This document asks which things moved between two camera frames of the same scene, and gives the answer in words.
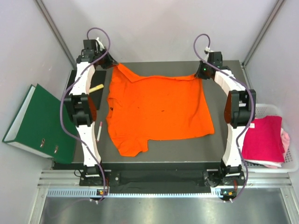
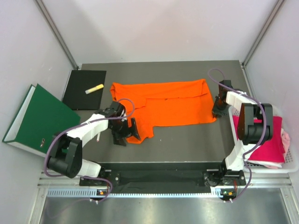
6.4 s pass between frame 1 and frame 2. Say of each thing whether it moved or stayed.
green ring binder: stayed
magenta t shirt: stayed
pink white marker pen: stayed
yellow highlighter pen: stayed
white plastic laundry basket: stayed
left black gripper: moved
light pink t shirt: stayed
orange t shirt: moved
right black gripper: moved
